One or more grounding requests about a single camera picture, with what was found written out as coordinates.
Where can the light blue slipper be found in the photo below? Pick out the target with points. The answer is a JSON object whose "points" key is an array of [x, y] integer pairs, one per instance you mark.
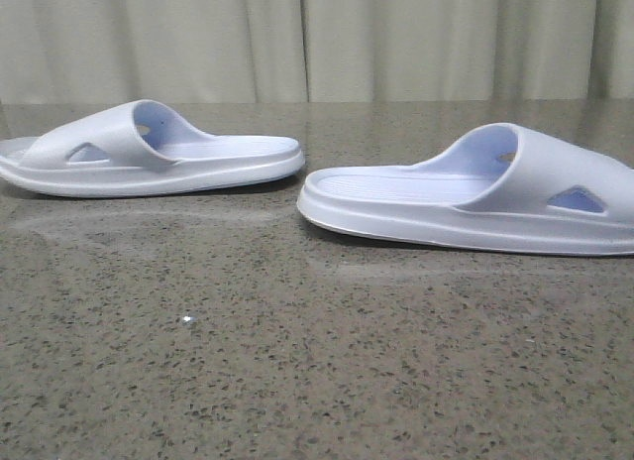
{"points": [[500, 187], [143, 148]]}

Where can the beige background curtain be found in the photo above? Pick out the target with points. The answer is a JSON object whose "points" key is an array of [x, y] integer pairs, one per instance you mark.
{"points": [[107, 51]]}

